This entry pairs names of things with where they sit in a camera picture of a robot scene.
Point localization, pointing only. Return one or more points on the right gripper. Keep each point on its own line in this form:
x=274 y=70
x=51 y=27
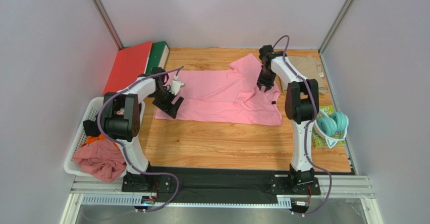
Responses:
x=265 y=80

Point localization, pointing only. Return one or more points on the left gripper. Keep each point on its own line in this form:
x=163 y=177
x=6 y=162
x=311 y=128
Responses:
x=173 y=112

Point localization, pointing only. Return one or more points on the pink t-shirt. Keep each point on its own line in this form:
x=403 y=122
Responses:
x=229 y=96

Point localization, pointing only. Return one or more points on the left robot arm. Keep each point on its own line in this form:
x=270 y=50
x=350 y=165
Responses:
x=120 y=117

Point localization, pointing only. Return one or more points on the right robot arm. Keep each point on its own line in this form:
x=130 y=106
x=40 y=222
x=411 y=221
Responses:
x=301 y=109

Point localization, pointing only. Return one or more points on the folded beige t-shirt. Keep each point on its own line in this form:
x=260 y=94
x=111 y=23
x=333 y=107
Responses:
x=311 y=68

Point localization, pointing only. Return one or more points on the green binder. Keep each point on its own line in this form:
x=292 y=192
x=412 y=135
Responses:
x=158 y=56

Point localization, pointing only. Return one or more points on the red binder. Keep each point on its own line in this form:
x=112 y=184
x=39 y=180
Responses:
x=129 y=64

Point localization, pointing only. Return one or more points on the orange garment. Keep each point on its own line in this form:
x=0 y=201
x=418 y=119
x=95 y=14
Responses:
x=100 y=143

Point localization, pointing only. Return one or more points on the green book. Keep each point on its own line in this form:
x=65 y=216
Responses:
x=318 y=142

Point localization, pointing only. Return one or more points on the teal headphones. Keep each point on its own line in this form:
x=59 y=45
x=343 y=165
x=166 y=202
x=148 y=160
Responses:
x=333 y=128

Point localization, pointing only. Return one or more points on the black base mat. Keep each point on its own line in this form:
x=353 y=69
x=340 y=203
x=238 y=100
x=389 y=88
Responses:
x=218 y=186

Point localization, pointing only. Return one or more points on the dusty pink garment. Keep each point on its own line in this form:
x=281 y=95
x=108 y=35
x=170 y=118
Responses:
x=106 y=166

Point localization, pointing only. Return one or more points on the white laundry basket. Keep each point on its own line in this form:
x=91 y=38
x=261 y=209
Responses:
x=77 y=143

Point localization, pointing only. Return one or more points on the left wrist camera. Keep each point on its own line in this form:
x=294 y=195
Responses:
x=176 y=85

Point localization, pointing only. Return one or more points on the aluminium mounting rail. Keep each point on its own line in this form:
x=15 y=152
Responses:
x=343 y=199

